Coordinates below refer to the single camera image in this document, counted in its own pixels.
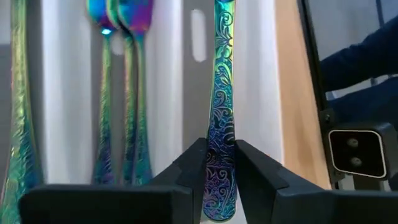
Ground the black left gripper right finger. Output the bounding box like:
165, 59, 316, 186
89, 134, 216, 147
234, 139, 398, 224

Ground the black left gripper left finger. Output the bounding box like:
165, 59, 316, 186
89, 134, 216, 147
18, 136, 209, 224

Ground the white cutlery tray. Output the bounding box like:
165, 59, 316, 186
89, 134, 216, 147
0, 0, 284, 224

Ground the iridescent table knife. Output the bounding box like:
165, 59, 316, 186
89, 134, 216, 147
201, 0, 237, 222

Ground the person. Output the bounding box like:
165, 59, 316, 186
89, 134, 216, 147
319, 15, 398, 125

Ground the black bracket with two screws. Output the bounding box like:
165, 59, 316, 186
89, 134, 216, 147
326, 122, 398, 191

